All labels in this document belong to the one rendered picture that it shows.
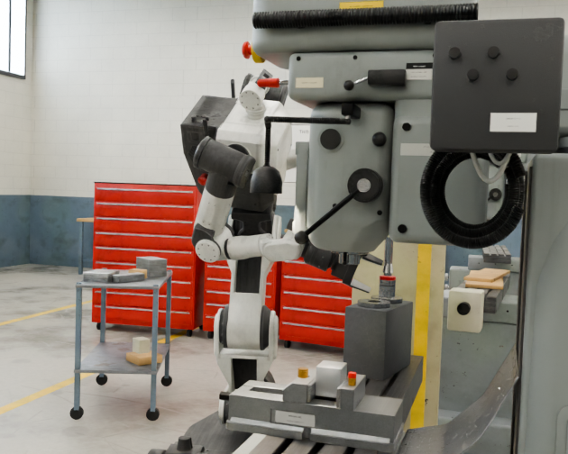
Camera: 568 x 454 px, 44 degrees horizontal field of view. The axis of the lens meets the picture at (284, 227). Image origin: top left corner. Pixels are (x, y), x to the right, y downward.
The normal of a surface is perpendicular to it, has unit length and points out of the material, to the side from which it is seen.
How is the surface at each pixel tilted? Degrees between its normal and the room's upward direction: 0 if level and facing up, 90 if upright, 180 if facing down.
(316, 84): 90
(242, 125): 34
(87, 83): 90
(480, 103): 90
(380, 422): 90
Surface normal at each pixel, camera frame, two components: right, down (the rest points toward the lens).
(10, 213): 0.96, 0.05
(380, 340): -0.48, 0.03
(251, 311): -0.04, -0.45
